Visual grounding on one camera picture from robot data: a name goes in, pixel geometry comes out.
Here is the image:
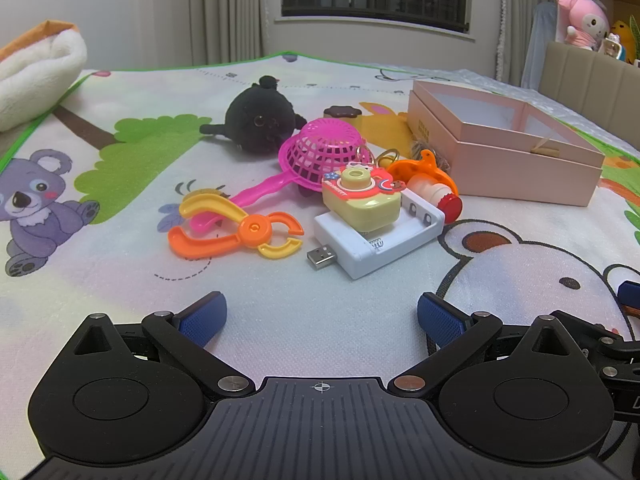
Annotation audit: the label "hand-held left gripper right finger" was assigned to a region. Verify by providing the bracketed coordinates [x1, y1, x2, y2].
[388, 291, 593, 403]

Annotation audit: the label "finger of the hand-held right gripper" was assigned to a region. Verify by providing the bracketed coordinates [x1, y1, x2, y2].
[618, 280, 640, 319]
[550, 310, 640, 356]

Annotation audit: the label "white usb charger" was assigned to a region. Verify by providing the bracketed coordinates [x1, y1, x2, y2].
[306, 187, 446, 281]

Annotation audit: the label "light blue cloth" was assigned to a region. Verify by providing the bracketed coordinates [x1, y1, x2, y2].
[531, 2, 559, 92]

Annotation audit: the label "pink toy strainer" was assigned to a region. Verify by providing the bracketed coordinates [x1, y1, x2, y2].
[189, 117, 370, 235]

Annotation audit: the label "orange yellow toy tongs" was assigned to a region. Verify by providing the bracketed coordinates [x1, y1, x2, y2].
[167, 189, 305, 261]

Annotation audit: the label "orange toy bottle red cap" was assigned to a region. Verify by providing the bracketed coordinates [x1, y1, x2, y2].
[387, 149, 463, 223]

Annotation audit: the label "small cake toy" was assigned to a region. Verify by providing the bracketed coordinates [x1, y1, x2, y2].
[321, 146, 403, 233]

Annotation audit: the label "white orange plush blanket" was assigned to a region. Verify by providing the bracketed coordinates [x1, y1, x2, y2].
[0, 20, 88, 133]

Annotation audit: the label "pink cardboard box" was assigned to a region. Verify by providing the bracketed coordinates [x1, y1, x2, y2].
[406, 79, 606, 208]

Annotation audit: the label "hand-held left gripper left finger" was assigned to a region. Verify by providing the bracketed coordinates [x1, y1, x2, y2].
[59, 290, 257, 403]

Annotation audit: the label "printed animal play mat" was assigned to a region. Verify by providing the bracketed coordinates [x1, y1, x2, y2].
[0, 51, 640, 480]

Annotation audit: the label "pink plush doll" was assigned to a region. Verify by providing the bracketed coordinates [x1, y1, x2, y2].
[556, 0, 612, 52]

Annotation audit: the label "black plush toy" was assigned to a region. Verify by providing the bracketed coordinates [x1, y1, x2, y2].
[200, 75, 307, 153]

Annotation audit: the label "yellow plush toy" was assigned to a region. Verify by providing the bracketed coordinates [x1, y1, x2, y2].
[611, 19, 639, 63]

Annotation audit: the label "beige padded headboard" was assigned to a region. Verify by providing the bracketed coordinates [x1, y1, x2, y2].
[537, 40, 640, 153]

